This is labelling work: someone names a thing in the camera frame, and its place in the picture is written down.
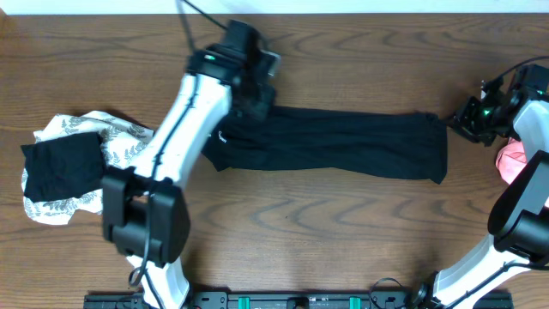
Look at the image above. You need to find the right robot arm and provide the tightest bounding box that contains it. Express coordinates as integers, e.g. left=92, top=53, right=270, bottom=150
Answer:
left=419, top=91, right=548, bottom=308

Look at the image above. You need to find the white fern-print cloth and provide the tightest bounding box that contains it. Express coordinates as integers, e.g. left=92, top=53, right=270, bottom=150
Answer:
left=23, top=111, right=154, bottom=225

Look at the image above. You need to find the pink crumpled cloth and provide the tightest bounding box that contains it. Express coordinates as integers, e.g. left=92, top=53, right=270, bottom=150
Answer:
left=495, top=138, right=528, bottom=185

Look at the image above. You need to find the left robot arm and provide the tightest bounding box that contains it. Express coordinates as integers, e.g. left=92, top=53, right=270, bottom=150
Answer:
left=101, top=47, right=281, bottom=308

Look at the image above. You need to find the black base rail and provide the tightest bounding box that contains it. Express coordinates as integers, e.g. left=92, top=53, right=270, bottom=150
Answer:
left=83, top=291, right=514, bottom=309

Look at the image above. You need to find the black t-shirt with logo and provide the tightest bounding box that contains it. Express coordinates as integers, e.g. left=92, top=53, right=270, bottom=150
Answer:
left=202, top=106, right=448, bottom=184

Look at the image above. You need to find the folded black cloth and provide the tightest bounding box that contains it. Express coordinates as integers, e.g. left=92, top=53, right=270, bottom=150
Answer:
left=21, top=132, right=106, bottom=203

